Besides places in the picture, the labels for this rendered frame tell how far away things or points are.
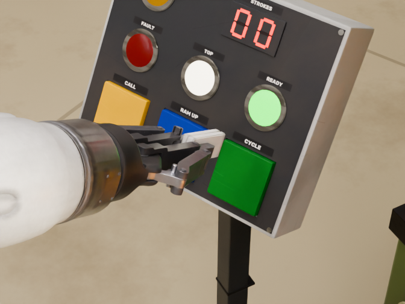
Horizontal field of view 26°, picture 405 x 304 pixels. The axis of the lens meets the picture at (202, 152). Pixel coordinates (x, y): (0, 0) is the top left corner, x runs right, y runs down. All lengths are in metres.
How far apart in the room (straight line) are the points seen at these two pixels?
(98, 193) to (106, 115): 0.45
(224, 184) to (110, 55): 0.25
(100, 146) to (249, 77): 0.37
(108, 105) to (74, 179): 0.49
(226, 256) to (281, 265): 0.91
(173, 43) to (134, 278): 1.23
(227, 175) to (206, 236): 1.29
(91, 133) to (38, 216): 0.11
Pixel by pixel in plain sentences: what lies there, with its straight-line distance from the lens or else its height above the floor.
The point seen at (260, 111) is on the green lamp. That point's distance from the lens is 1.08.
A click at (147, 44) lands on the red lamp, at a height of 1.10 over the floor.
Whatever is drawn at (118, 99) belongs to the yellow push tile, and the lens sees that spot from 1.20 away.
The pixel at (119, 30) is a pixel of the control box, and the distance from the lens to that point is 1.20.
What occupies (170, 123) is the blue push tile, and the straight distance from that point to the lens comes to 1.15.
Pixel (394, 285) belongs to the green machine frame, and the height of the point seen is 0.63.
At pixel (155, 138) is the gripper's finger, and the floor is 1.17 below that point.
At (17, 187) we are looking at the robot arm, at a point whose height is 1.32.
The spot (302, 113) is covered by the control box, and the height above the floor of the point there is 1.10.
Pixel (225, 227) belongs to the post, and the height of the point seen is 0.76.
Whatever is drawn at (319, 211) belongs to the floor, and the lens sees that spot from 2.48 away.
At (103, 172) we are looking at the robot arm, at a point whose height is 1.26.
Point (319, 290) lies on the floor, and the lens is 2.29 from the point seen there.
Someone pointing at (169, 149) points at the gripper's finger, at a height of 1.18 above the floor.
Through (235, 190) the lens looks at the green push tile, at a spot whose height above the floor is 1.00.
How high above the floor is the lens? 1.78
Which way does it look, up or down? 43 degrees down
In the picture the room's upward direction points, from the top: straight up
